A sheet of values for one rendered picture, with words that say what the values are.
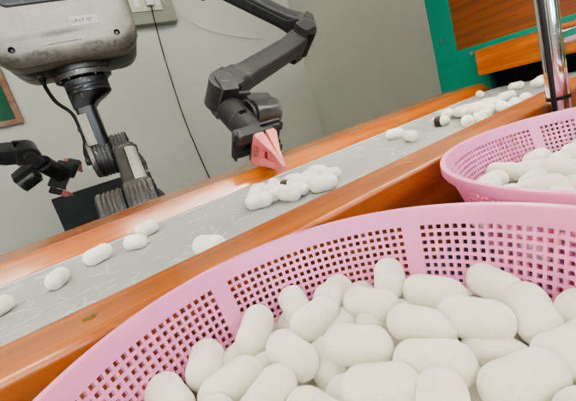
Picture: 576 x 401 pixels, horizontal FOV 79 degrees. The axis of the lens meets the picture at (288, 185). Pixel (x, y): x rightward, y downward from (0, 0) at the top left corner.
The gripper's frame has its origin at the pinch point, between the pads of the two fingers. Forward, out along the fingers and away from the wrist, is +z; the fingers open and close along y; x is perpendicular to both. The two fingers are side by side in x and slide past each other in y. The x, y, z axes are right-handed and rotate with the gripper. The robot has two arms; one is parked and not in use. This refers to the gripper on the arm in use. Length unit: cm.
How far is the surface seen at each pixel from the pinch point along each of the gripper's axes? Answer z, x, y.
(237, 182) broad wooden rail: -3.5, 3.8, -6.9
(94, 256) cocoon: 6.4, -3.2, -31.3
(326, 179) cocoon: 14.9, -11.5, -4.8
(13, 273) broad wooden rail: -1.8, 4.2, -41.0
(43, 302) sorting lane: 11.2, -5.4, -36.6
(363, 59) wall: -126, 62, 162
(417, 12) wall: -97, 20, 163
